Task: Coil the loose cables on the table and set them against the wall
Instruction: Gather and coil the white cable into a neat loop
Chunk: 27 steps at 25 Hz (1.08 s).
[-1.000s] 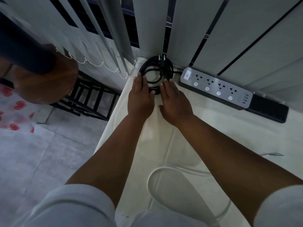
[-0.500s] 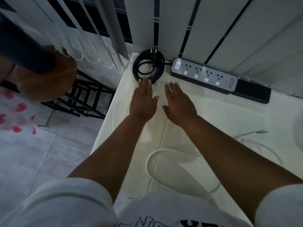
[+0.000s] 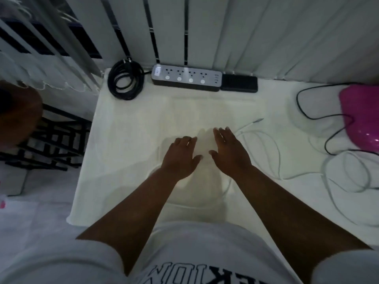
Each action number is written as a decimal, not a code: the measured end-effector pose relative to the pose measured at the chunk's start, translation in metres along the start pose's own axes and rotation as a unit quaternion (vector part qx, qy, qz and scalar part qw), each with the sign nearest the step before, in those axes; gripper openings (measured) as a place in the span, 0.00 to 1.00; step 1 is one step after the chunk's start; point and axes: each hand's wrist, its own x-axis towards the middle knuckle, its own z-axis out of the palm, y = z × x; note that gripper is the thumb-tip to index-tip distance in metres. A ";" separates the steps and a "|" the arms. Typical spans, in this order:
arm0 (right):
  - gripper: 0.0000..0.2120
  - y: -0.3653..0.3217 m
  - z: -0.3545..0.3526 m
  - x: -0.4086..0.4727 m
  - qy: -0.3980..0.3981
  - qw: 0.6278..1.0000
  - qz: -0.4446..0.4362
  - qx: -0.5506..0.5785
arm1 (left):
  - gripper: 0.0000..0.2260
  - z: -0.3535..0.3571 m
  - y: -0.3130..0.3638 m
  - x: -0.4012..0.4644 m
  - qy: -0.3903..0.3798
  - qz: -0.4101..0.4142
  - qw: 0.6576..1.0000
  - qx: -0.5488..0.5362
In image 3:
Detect thin black cable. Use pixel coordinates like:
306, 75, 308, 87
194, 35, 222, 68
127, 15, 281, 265
296, 84, 379, 157

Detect person's right hand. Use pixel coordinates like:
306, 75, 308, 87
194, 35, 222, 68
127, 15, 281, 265
209, 126, 253, 178

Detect brown round stool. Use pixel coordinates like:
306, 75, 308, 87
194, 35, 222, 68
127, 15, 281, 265
0, 80, 44, 149

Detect person's left forearm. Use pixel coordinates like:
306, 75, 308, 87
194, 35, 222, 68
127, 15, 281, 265
76, 169, 190, 276

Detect white printed t-shirt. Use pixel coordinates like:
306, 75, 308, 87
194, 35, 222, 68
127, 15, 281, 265
0, 221, 379, 284

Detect white vertical blinds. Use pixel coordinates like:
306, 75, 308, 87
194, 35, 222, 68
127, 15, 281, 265
0, 0, 379, 92

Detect white table cloth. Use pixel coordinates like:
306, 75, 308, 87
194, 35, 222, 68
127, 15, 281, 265
66, 68, 379, 251

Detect person's left hand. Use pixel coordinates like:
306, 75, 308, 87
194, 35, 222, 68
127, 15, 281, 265
161, 136, 204, 179

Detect black rectangular adapter box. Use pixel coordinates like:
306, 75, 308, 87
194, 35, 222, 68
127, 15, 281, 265
221, 74, 258, 94

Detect black metal rack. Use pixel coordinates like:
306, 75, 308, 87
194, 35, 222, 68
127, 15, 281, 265
0, 103, 93, 172

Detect pink nail lamp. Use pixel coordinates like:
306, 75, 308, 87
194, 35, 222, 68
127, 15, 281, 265
339, 83, 379, 153

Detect coiled black power cable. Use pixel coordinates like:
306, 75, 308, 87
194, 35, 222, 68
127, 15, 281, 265
107, 57, 152, 101

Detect person's right forearm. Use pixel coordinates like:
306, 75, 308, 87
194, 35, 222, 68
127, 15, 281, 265
234, 166, 372, 276

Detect white charging cable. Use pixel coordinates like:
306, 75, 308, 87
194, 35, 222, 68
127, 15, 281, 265
147, 118, 379, 228

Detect grey power strip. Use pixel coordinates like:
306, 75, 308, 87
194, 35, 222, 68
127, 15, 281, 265
151, 64, 222, 92

